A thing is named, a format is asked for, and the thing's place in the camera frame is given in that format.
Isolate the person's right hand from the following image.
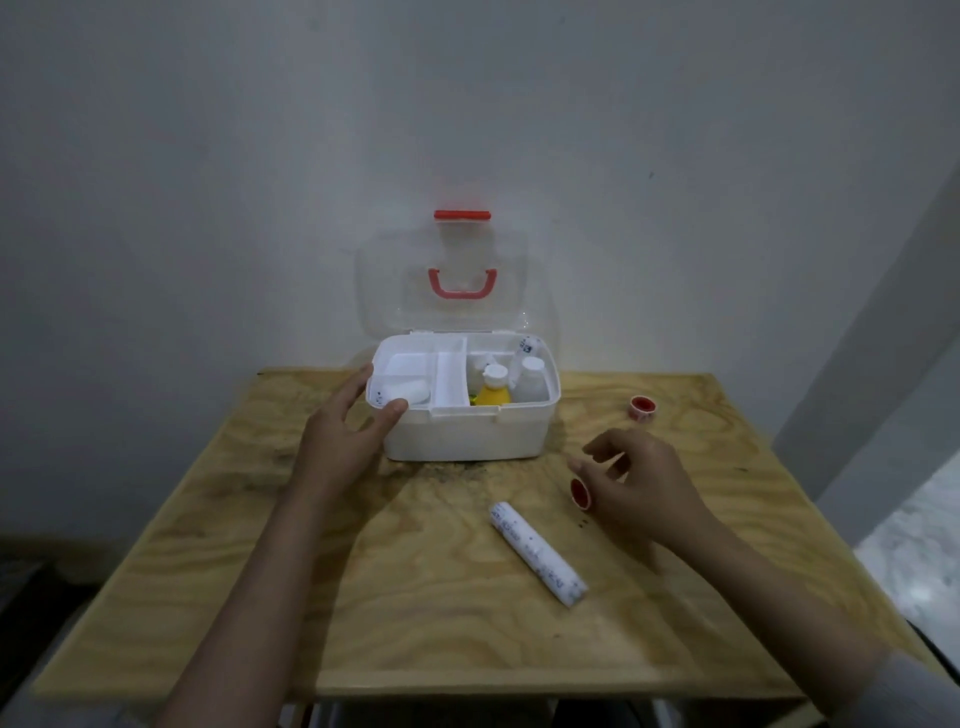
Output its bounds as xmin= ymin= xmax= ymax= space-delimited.
xmin=567 ymin=427 xmax=718 ymax=553

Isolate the person's left hand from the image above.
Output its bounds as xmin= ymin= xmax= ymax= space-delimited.
xmin=288 ymin=362 xmax=410 ymax=504

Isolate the short white gauze roll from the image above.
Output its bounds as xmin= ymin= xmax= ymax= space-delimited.
xmin=374 ymin=378 xmax=432 ymax=409

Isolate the long printed white gauze roll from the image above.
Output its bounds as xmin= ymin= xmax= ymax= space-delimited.
xmin=488 ymin=500 xmax=590 ymax=610

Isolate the white first aid box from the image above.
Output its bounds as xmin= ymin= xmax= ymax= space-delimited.
xmin=353 ymin=209 xmax=564 ymax=464

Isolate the white bottle green label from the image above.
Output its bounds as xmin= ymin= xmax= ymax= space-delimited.
xmin=513 ymin=356 xmax=551 ymax=403

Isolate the yellow bottle white cap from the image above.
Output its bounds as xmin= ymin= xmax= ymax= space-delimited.
xmin=473 ymin=362 xmax=513 ymax=408

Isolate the person's left forearm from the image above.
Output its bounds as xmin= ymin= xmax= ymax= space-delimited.
xmin=157 ymin=483 xmax=354 ymax=728

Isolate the person's right forearm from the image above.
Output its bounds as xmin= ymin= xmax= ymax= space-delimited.
xmin=659 ymin=517 xmax=960 ymax=728

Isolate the wooden table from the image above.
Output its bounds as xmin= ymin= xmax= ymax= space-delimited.
xmin=29 ymin=367 xmax=946 ymax=706

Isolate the black mesh wastebasket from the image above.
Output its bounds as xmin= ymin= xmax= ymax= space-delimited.
xmin=903 ymin=618 xmax=960 ymax=680

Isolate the grey knit sweater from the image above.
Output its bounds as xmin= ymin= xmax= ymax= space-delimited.
xmin=824 ymin=648 xmax=960 ymax=728

